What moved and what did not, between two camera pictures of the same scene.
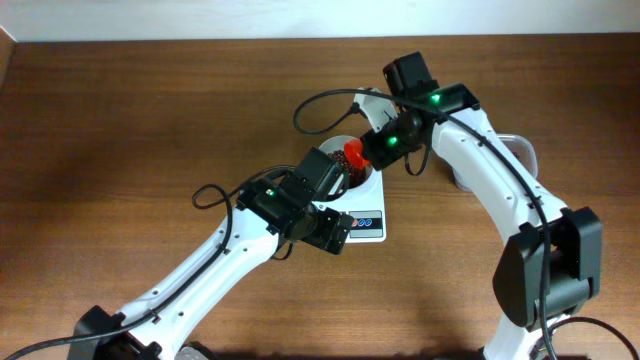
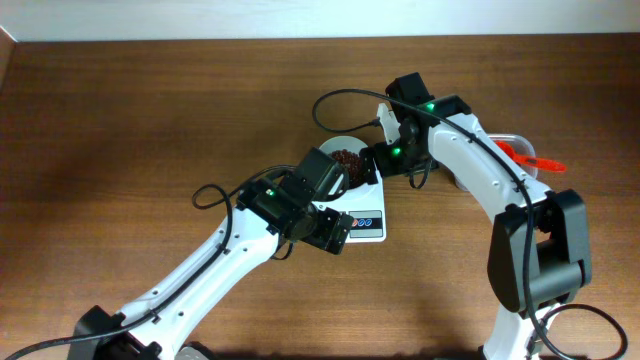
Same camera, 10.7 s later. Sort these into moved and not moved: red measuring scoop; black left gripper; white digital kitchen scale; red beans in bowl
Moved: red measuring scoop
Not moved: black left gripper; white digital kitchen scale; red beans in bowl
